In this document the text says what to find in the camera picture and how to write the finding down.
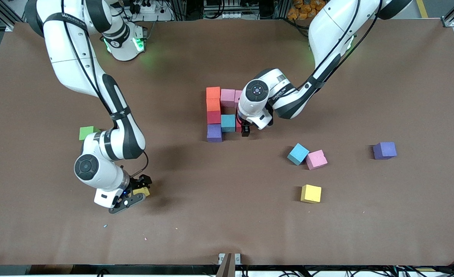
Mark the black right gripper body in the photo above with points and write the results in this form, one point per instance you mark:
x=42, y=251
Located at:
x=140, y=182

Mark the red foam cube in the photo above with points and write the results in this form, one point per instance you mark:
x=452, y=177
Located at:
x=213, y=117
x=238, y=125

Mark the yellow foam cube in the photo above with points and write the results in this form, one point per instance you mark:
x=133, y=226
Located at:
x=142, y=191
x=311, y=194

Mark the blue foam cube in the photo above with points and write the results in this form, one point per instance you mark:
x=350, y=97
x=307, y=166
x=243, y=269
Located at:
x=298, y=154
x=228, y=123

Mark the purple foam cube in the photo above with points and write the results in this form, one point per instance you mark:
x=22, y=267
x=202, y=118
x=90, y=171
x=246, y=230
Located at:
x=384, y=150
x=214, y=133

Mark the light pink foam cube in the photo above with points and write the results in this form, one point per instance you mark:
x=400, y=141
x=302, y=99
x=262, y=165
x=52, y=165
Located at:
x=237, y=98
x=316, y=159

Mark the dusty pink foam cube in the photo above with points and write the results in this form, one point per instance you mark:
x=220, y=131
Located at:
x=228, y=98

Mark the orange foam cube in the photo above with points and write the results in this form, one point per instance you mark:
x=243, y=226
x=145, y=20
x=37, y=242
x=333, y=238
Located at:
x=213, y=105
x=213, y=93

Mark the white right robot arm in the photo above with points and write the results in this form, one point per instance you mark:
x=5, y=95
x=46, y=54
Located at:
x=86, y=167

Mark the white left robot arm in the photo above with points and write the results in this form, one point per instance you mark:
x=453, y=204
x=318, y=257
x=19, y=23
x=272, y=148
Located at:
x=256, y=90

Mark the green foam cube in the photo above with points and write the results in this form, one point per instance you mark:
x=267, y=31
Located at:
x=87, y=131

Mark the brown table cover sheet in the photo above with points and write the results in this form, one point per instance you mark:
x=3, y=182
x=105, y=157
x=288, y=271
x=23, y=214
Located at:
x=226, y=215

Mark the white power strip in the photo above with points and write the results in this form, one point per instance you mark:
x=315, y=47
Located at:
x=226, y=15
x=150, y=7

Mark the pile of orange objects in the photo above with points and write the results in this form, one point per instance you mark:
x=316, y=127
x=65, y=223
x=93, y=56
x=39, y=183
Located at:
x=303, y=9

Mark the metal table edge bracket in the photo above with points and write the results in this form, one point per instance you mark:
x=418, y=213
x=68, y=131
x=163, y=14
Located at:
x=222, y=257

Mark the brown camera stand pole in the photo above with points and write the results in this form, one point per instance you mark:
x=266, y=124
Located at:
x=226, y=269

